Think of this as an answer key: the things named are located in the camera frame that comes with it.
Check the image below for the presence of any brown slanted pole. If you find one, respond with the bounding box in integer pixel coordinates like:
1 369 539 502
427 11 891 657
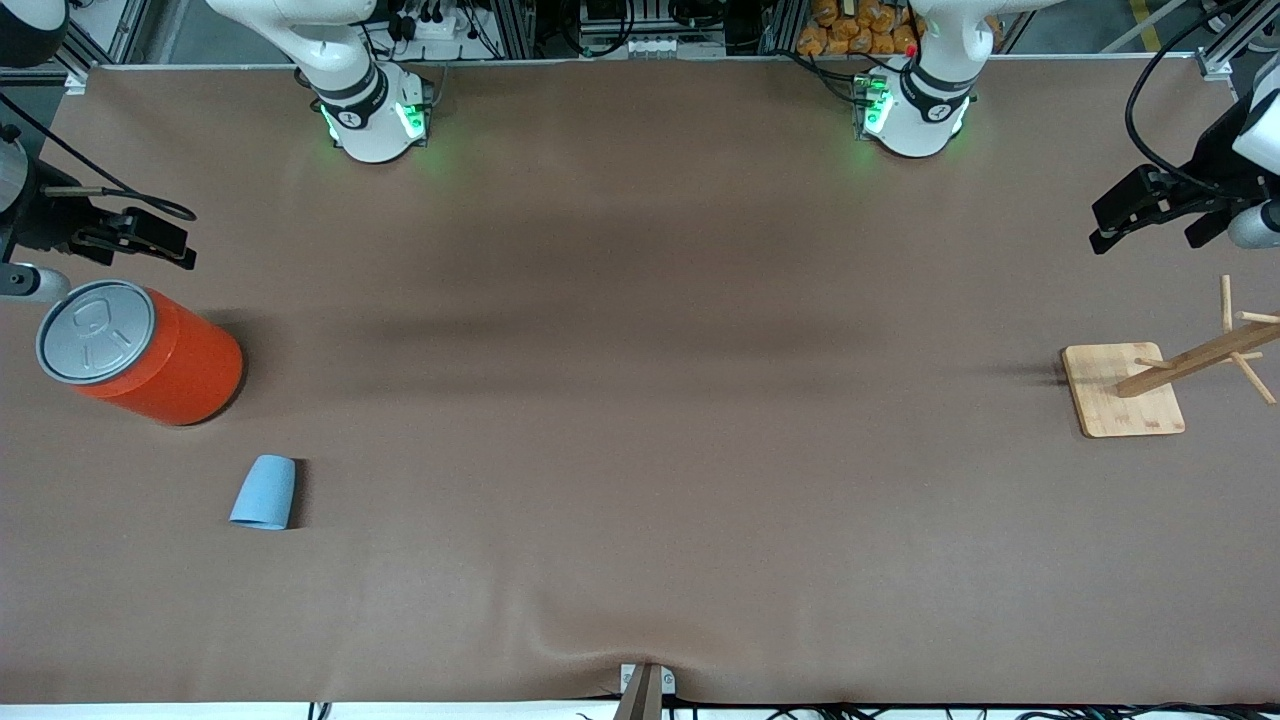
612 664 664 720

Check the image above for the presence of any pile of orange snacks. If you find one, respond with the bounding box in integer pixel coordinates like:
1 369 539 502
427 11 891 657
797 0 1003 58

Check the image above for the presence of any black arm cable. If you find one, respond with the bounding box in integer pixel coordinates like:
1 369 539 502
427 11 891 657
1125 0 1223 191
0 92 198 223

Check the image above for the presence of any wooden cup rack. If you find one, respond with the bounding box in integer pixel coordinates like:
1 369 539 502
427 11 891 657
1060 275 1280 439

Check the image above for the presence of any light blue plastic cup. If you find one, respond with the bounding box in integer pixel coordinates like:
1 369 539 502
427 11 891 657
229 455 298 531

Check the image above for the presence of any orange can with grey lid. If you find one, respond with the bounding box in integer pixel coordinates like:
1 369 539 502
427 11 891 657
36 279 245 428

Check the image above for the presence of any brown table cloth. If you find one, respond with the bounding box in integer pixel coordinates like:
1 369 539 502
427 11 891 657
0 55 1280 706

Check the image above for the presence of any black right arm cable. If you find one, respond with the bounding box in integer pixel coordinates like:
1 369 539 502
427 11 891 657
0 92 198 223

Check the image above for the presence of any small metal table bracket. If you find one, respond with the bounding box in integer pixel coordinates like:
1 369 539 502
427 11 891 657
619 662 677 698

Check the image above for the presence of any white connector block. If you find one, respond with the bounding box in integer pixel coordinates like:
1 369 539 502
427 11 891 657
612 35 727 58

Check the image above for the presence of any aluminium frame post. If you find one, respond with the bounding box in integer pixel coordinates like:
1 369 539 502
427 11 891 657
762 0 809 56
497 0 536 59

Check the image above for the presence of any slanted aluminium frame bar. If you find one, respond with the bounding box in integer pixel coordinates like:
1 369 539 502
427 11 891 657
65 0 151 69
1205 0 1280 76

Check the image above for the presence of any white power strip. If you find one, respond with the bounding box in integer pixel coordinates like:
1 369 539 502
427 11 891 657
395 0 471 41

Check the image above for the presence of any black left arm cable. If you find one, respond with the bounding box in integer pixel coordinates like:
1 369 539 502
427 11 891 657
1125 0 1223 191

